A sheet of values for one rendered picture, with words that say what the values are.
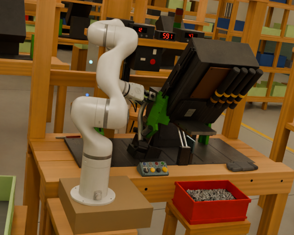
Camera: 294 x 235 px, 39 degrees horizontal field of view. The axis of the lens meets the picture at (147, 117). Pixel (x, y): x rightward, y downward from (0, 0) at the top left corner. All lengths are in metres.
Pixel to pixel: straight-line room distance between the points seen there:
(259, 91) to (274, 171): 5.67
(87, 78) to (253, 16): 1.18
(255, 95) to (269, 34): 1.17
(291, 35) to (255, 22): 5.46
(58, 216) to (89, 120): 0.44
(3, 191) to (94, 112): 0.57
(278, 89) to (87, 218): 7.14
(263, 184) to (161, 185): 0.68
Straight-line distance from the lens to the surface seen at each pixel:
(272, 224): 2.77
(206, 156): 2.54
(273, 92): 8.44
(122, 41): 1.80
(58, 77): 2.53
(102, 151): 1.65
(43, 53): 2.39
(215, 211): 2.00
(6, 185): 1.88
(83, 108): 1.61
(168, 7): 10.18
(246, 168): 2.45
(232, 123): 3.02
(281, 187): 2.65
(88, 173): 1.69
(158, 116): 2.27
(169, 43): 2.48
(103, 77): 1.69
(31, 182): 2.64
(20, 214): 1.92
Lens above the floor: 1.78
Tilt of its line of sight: 16 degrees down
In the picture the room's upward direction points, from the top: 9 degrees clockwise
